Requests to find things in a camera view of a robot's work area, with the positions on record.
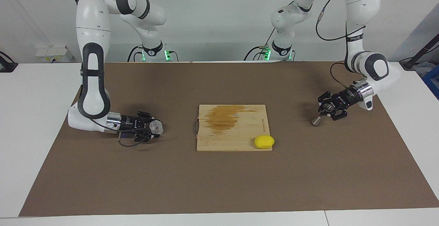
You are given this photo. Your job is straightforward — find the steel double jigger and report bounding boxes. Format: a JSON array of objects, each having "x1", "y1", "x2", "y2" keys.
[{"x1": 310, "y1": 103, "x2": 335, "y2": 126}]

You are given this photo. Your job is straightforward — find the yellow lemon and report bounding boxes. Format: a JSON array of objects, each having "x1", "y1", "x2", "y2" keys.
[{"x1": 254, "y1": 135, "x2": 275, "y2": 150}]

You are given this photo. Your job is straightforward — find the wooden cutting board, metal handle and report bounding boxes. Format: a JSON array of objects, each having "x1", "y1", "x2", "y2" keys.
[{"x1": 194, "y1": 104, "x2": 273, "y2": 152}]

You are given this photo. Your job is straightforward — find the white wall socket box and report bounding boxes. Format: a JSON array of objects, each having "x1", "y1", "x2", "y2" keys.
[{"x1": 35, "y1": 46, "x2": 74, "y2": 63}]

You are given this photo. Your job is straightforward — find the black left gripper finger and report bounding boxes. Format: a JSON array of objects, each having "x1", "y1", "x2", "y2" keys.
[
  {"x1": 322, "y1": 108, "x2": 347, "y2": 121},
  {"x1": 318, "y1": 91, "x2": 338, "y2": 104}
]

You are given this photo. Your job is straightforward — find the black right arm base cables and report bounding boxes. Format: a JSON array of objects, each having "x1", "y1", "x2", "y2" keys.
[{"x1": 128, "y1": 45, "x2": 179, "y2": 62}]

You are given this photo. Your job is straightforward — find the black arm base cables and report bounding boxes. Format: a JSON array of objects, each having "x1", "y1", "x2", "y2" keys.
[
  {"x1": 128, "y1": 45, "x2": 179, "y2": 62},
  {"x1": 244, "y1": 29, "x2": 275, "y2": 61}
]

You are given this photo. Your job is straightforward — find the black stand pole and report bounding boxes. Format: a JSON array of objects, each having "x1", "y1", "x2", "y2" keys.
[{"x1": 400, "y1": 33, "x2": 439, "y2": 70}]

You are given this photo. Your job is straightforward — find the black left arm base cables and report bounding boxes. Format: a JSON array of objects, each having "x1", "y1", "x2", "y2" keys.
[{"x1": 244, "y1": 29, "x2": 275, "y2": 61}]

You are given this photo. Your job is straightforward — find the black clamp mount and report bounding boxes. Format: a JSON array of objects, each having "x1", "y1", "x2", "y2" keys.
[{"x1": 0, "y1": 51, "x2": 18, "y2": 73}]

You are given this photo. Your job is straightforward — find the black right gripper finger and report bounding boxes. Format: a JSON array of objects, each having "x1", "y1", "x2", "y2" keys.
[
  {"x1": 134, "y1": 132, "x2": 160, "y2": 142},
  {"x1": 137, "y1": 111, "x2": 159, "y2": 122}
]

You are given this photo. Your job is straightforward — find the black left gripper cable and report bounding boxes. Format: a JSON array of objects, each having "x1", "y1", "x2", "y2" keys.
[{"x1": 292, "y1": 0, "x2": 366, "y2": 89}]

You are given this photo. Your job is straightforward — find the large brown table mat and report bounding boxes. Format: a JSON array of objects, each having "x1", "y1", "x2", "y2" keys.
[{"x1": 19, "y1": 61, "x2": 439, "y2": 217}]

